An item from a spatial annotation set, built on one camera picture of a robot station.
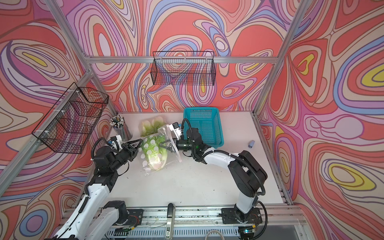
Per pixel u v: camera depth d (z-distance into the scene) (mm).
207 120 1150
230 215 736
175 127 728
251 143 984
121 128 929
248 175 468
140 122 1052
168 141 731
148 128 995
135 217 732
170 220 690
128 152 668
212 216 750
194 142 628
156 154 702
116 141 667
